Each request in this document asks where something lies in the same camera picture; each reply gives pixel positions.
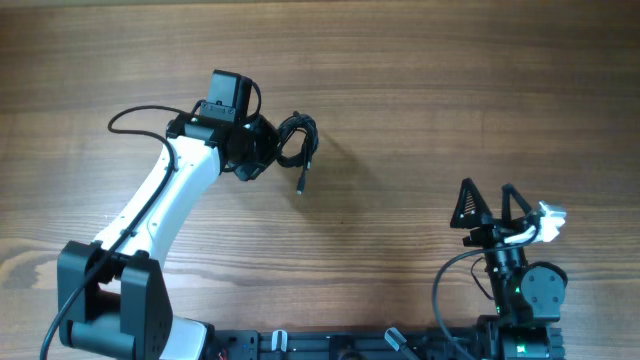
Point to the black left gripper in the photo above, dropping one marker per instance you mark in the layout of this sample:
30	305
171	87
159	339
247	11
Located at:
270	150

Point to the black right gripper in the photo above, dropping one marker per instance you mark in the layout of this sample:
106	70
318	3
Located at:
491	233

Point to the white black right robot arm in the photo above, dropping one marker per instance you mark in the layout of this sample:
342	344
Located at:
527	296

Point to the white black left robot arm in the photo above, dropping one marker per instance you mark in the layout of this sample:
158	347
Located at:
112	297

